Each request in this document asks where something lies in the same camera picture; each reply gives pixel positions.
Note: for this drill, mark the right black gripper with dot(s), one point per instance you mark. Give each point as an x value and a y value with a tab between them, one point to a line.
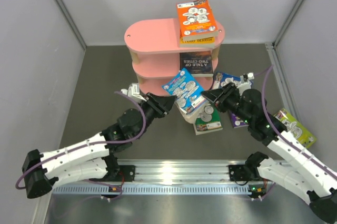
219	97

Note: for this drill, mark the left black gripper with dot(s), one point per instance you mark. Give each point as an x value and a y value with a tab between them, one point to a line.
161	105

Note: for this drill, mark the blue 26-storey treehouse book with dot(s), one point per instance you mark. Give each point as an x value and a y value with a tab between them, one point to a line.
187	90

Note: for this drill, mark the dark tale of two cities book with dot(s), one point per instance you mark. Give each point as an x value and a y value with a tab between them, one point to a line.
198	64

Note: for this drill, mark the yellow 130-storey treehouse book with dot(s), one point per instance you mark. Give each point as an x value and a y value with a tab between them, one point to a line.
199	43

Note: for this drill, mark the orange 78-storey treehouse book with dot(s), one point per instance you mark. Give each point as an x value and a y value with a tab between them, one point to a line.
196	20

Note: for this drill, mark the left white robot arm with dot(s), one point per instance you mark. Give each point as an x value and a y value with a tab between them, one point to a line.
92	158

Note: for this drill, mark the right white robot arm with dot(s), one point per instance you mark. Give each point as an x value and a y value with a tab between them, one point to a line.
306	176

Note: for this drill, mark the dark blue treehouse book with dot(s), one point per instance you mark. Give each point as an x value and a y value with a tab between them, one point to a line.
222	79

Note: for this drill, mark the purple treehouse book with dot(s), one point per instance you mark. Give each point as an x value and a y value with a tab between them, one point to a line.
236	121

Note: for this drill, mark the pink three-tier shelf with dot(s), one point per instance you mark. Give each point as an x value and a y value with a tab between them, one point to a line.
155	52

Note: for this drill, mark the lime green treehouse book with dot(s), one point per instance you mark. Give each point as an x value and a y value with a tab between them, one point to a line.
300	133

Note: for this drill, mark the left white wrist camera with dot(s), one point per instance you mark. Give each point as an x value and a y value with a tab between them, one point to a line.
133	91

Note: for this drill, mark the aluminium mounting rail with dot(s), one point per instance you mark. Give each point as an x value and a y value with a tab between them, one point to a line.
190	177

